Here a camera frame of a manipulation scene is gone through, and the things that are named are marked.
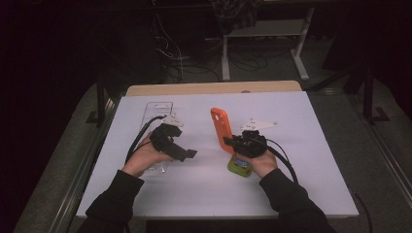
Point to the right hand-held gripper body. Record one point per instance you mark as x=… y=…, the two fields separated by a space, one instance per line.
x=251 y=145

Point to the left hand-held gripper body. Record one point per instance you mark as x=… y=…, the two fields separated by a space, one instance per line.
x=163 y=140

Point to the orange phone case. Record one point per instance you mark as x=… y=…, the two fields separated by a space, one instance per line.
x=222 y=126

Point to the green cartoon phone case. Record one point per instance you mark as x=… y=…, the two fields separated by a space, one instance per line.
x=239 y=166

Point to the clear plastic rack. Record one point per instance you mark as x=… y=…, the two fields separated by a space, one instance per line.
x=155 y=110

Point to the person's right hand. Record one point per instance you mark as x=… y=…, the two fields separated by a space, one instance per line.
x=264 y=165

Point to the person's left hand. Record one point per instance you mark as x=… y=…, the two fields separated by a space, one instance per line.
x=142 y=158

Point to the black metal stand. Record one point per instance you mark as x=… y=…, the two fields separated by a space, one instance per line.
x=101 y=103
x=368 y=97

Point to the dark checked cloth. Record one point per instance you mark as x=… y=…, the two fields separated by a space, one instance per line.
x=236 y=14

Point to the metal floor rail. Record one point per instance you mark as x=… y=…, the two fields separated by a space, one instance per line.
x=388 y=152
x=79 y=181

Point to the white desk frame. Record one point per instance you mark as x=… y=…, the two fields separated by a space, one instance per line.
x=268 y=27

